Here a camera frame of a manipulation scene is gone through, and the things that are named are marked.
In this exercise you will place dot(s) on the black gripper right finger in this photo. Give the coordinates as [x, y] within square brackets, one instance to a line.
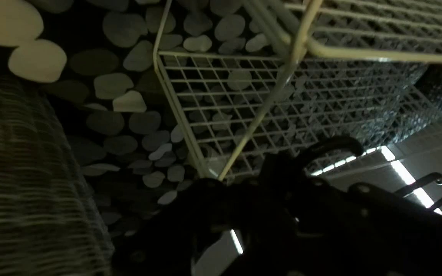
[384, 240]

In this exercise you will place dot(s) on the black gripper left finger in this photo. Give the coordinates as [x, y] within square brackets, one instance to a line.
[180, 230]

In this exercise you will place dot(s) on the woven wicker basket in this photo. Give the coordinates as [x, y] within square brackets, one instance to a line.
[22, 194]

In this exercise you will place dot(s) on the black hanger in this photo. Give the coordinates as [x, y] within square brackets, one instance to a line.
[333, 148]

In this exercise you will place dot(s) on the pebble pattern duvet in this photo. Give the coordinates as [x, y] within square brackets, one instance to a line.
[114, 97]

